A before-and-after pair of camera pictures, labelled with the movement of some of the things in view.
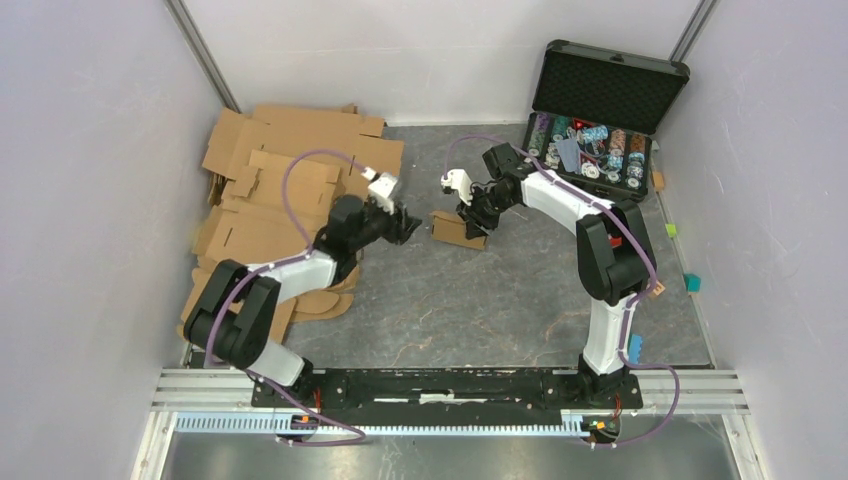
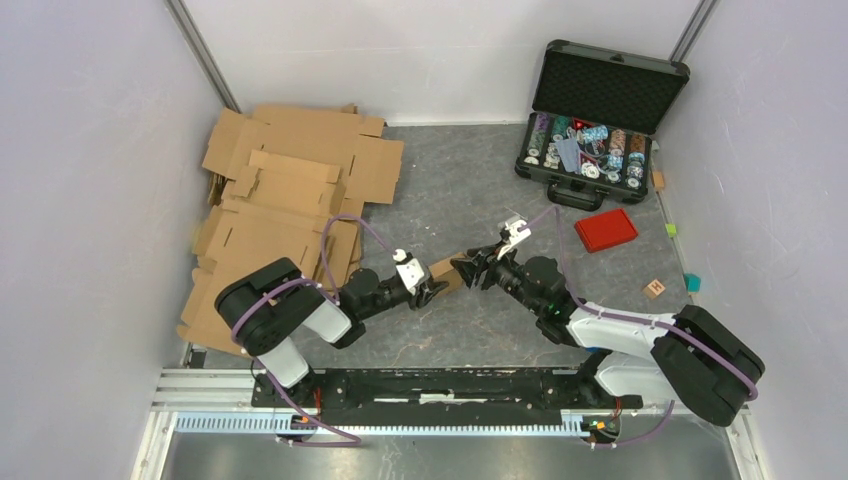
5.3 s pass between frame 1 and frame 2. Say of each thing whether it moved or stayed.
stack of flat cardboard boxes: stayed
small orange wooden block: stayed
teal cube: stayed
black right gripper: moved
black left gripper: moved
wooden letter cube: stayed
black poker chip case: stayed
